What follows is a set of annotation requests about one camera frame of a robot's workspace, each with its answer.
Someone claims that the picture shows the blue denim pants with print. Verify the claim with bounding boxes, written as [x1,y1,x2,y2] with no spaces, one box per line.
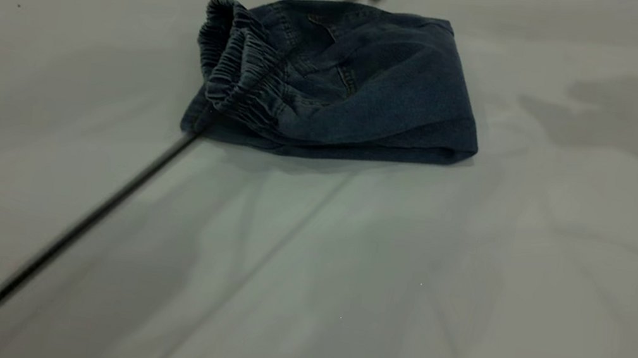
[178,0,498,186]

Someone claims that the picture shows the black braided cable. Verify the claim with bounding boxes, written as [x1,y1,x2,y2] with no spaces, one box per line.
[0,0,369,358]

